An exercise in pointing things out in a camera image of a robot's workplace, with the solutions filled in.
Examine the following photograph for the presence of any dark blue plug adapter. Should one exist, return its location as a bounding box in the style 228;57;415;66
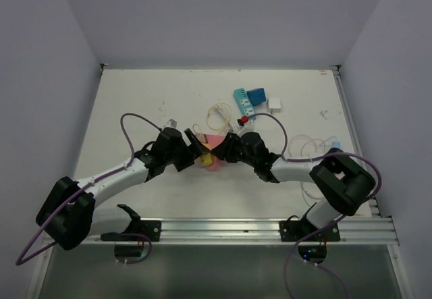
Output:
246;88;267;107

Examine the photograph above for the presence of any yellow usb charger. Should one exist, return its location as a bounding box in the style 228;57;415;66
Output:
200;153;214;167

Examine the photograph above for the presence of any teal power strip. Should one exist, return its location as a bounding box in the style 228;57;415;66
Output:
233;88;256;116

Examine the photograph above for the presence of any white power strip cable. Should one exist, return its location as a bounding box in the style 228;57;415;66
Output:
215;103;239;134

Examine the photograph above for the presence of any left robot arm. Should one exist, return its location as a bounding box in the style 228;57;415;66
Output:
36;128;209;250

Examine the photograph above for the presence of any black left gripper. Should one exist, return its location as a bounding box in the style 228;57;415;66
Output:
165;128;209;171

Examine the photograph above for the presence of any yellow thin cable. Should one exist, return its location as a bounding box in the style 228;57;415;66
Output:
192;105;234;138

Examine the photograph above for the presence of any white usb charger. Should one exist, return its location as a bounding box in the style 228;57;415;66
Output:
267;97;282;114

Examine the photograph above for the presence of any light blue charger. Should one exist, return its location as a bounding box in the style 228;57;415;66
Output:
331;140;341;148

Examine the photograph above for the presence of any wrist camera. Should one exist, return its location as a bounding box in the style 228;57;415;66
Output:
165;119;177;129
237;115;254;137

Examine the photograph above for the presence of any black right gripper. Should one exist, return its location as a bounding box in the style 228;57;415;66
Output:
211;132;257;167

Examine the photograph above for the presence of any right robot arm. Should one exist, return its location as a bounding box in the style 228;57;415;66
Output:
211;132;381;240

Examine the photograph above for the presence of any pink triangular socket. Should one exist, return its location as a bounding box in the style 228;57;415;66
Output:
202;134;226;172

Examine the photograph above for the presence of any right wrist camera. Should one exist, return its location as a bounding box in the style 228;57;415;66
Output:
237;115;254;137

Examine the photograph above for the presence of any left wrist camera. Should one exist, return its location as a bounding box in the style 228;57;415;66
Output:
165;119;177;129

